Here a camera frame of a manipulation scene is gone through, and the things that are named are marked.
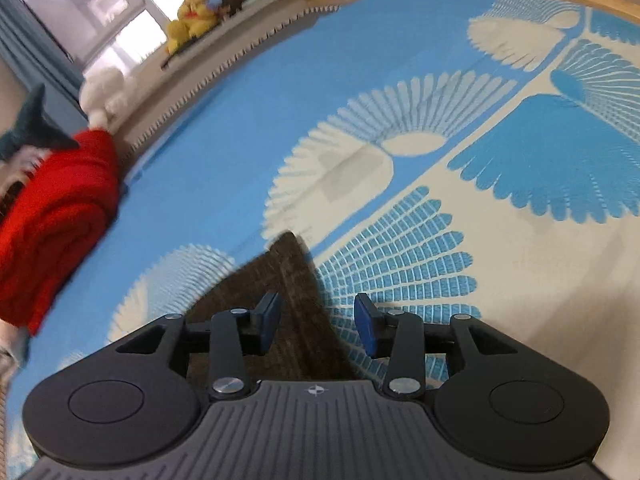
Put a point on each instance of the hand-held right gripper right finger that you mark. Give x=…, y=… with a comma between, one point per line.
x=365, y=322

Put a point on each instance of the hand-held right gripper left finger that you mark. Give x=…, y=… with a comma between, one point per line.
x=269, y=320

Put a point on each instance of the blue and white printed blanket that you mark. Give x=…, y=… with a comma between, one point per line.
x=210, y=170

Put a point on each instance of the red folded cloth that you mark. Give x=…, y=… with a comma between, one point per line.
x=55, y=230

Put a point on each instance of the grey window sill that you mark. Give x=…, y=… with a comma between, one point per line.
x=170, y=85

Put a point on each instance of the white plush toy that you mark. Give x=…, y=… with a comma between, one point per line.
x=105, y=90

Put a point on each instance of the teal shark plush toy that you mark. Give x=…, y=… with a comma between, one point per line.
x=25, y=130

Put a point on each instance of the yellow plush bear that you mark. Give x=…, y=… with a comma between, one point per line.
x=197, y=10

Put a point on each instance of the blue curtain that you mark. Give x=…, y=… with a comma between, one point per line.
x=35, y=50

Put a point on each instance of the window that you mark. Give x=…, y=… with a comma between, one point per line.
x=85, y=5

